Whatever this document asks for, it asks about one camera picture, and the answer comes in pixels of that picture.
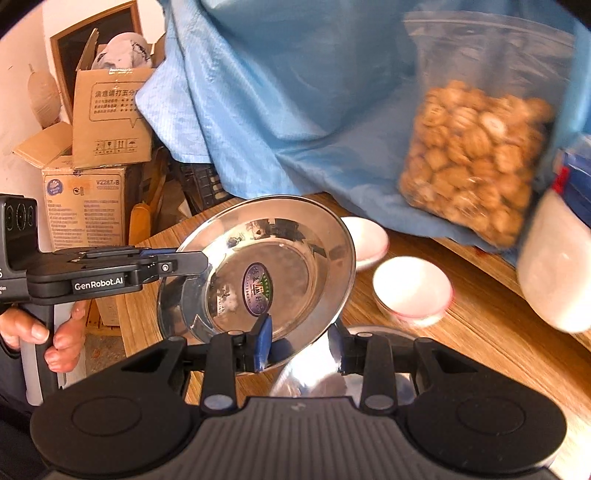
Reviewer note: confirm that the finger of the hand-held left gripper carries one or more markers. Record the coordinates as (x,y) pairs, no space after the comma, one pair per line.
(184,264)

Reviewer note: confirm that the black plastic crate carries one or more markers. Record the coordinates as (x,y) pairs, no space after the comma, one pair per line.
(203,184)

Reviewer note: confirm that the light blue cloth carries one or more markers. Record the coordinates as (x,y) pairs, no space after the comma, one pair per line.
(295,92)

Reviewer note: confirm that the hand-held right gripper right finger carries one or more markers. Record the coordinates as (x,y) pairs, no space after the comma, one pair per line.
(345,355)

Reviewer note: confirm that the steel plate with sticker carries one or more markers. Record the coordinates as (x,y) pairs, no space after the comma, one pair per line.
(277,258)

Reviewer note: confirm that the beige round woven object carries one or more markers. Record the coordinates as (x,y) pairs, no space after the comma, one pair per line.
(44,97)

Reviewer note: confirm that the blue and red package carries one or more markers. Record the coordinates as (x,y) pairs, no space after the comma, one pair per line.
(577,175)

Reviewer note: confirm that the wooden chair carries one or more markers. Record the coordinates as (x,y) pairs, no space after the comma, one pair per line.
(138,224)

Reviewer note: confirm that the grey bundle in box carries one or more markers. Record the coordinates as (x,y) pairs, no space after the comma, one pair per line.
(122,50)

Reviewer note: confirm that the plain steel plate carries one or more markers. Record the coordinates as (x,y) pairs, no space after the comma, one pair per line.
(304,374)

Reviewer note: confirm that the cardboard box with blue label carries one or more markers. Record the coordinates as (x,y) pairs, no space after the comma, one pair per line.
(83,207)

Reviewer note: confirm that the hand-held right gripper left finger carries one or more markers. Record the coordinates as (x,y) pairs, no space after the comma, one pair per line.
(261,344)

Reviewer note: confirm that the white bowl with pink rim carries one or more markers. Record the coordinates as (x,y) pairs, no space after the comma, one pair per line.
(411,286)
(367,240)

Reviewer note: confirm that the cardboard box with printed icons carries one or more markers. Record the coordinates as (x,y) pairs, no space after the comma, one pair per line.
(111,115)

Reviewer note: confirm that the wooden framed dark board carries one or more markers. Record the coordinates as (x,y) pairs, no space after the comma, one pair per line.
(69,46)

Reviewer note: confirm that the clear bag of biscuits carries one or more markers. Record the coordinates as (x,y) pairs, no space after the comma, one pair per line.
(475,157)

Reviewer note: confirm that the white container with blue clip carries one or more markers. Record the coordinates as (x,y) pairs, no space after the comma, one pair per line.
(558,263)

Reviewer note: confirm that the person's left hand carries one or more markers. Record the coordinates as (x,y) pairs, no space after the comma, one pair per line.
(67,341)

